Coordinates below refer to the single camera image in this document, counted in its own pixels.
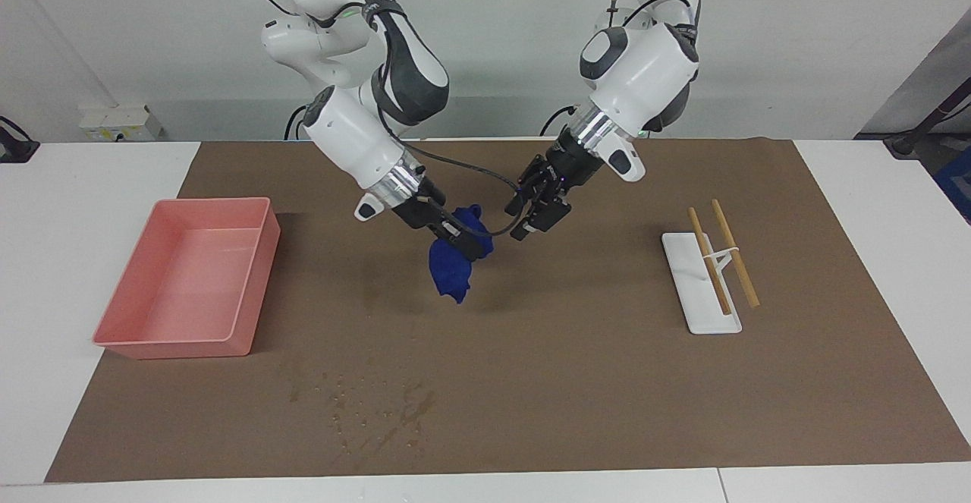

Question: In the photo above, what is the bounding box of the black clamp mount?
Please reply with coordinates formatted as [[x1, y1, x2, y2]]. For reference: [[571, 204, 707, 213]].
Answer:
[[0, 116, 40, 164]]

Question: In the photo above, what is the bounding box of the black stand leg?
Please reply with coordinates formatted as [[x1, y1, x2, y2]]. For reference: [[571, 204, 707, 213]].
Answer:
[[884, 78, 971, 159]]

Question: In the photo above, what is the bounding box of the brown table mat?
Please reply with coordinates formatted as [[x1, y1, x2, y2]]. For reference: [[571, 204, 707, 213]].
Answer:
[[44, 137, 971, 483]]

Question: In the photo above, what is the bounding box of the pink plastic bin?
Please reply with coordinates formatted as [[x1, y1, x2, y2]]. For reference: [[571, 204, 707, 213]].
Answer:
[[93, 197, 281, 360]]

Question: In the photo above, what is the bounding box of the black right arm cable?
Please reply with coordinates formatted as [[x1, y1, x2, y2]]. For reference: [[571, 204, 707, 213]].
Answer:
[[231, 0, 532, 238]]

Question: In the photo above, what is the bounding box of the black arm base cable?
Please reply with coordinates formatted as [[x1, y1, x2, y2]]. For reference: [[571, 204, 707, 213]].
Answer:
[[540, 105, 581, 137]]

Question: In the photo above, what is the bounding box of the wooden rack rod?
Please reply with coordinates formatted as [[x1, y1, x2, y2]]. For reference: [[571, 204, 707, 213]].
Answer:
[[711, 199, 761, 309], [687, 207, 733, 316]]

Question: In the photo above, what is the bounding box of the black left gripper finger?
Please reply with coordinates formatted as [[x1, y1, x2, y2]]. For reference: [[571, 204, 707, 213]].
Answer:
[[507, 158, 547, 214], [512, 200, 571, 242]]

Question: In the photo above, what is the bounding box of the blue towel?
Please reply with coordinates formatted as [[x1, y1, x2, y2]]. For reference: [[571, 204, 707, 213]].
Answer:
[[429, 203, 495, 304]]

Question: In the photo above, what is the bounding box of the white wall socket box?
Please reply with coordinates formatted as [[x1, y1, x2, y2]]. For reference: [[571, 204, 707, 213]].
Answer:
[[80, 105, 162, 142]]

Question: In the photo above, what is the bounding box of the white rack bracket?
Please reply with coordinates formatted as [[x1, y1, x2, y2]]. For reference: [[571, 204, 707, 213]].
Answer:
[[702, 247, 741, 276]]

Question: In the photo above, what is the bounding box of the blue crate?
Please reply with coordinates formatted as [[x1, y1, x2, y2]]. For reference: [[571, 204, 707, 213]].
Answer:
[[933, 146, 971, 225]]

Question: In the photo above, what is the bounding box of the white rack base tray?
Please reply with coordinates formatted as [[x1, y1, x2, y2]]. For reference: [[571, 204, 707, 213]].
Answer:
[[661, 231, 743, 335]]

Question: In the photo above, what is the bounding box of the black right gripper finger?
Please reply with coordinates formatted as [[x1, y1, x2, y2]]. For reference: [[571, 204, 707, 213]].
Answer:
[[442, 213, 494, 255], [429, 228, 482, 263]]

